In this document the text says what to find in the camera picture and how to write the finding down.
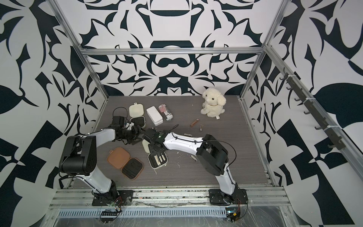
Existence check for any electronics board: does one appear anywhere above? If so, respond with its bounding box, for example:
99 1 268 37
225 207 241 222
99 210 120 223

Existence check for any cream case far left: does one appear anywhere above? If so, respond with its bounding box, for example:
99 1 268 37
129 103 146 129

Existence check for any wall hook rack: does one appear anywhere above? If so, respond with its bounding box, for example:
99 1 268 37
280 68 347 150

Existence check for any brown nail file tool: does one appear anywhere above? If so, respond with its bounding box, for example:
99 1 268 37
190 119 199 127

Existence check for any flag pattern can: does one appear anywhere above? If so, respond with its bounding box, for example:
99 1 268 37
158 104 174 121

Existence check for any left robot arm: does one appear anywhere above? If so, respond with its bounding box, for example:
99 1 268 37
58 116 144 198

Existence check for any brown nail clipper case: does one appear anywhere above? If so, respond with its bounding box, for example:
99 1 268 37
107 147 144 180

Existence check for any cream nail clipper case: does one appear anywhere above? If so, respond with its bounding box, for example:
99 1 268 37
142 140 168 170

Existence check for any white plush dog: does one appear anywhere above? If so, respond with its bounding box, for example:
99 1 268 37
200 88 226 120

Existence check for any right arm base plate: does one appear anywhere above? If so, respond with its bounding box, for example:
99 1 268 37
209 188 248 206

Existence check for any cream large nail clipper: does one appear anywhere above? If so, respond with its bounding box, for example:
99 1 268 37
153 156 160 166

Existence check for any white rectangular box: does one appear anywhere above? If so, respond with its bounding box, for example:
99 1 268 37
147 106 164 126

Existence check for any aluminium front rail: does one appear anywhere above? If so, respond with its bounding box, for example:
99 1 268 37
49 184 291 209

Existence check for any left electronics board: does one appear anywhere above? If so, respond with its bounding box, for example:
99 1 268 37
99 210 120 223

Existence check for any right electronics board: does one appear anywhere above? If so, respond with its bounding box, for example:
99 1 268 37
225 207 241 222

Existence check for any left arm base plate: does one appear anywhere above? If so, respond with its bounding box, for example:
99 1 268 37
92 190 134 207

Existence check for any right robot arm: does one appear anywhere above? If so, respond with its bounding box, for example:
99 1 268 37
143 128 237 198

